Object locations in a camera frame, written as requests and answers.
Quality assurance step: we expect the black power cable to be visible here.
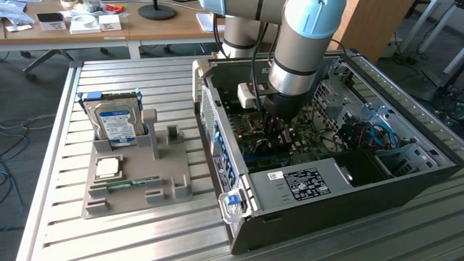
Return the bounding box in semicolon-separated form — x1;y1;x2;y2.
329;39;362;59

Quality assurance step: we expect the silver disk bay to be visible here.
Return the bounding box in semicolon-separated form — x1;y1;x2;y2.
374;142;440;177

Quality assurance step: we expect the plain white box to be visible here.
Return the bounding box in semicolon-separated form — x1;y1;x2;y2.
97;14;121;32

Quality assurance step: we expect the black lamp base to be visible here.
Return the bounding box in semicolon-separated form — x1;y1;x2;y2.
137;0;177;21

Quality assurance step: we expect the grey floor cable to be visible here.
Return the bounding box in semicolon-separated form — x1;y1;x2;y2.
0;113;56;131

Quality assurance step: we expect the large white tape roll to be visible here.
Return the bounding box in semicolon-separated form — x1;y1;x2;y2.
70;15;96;28

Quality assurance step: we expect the hard disk in blue caddy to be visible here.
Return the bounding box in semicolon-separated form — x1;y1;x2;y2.
76;88;144;148

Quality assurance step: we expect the black open PC case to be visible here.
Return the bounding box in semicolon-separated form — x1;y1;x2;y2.
192;48;464;255

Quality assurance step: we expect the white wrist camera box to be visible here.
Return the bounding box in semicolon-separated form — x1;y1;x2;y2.
236;82;268;109

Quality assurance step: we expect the crumpled plastic packaging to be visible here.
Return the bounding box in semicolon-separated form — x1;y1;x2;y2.
76;0;105;14

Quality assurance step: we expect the green RAM stick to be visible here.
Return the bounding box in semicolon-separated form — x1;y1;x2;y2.
89;175;162;190

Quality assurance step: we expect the grey plastic bag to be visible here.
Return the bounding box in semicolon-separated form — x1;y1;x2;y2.
0;0;36;26

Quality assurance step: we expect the blue floor cable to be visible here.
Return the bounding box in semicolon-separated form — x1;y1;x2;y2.
0;130;28;234

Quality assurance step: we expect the grey chipset heatsink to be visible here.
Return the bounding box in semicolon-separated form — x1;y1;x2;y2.
292;154;316;165

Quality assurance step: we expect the flat white box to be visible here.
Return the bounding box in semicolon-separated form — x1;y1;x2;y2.
69;21;102;35

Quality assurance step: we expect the long blue expansion slot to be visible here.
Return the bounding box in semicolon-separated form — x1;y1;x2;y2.
242;154;270;163

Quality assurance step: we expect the silver CPU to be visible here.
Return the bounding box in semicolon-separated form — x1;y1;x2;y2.
96;158;120;179

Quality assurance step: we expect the white box with black top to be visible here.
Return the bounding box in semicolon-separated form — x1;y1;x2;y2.
36;13;66;32

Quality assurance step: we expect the grey power supply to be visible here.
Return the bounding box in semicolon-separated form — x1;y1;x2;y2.
249;159;354;210

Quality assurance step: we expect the blue wire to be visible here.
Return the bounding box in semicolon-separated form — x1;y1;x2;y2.
364;122;400;150

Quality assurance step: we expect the silver drive cage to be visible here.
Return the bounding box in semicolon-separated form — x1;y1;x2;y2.
312;78;390;131

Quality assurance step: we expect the red and orange item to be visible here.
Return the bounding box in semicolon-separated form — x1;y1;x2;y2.
104;3;126;14

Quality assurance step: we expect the white paper stack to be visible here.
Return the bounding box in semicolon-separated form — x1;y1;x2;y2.
196;13;225;33

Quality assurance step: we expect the grey parts rack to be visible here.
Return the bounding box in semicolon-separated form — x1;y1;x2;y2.
81;108;194;220

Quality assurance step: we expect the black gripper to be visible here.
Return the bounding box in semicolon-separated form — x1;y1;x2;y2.
262;93;309;131

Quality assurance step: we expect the green motherboard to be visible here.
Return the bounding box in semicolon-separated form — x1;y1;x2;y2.
224;95;345;175

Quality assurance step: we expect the black camera cable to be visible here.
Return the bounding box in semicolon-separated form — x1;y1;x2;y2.
249;23;280;113

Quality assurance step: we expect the white desk frame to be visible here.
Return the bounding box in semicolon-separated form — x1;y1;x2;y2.
396;0;464;55

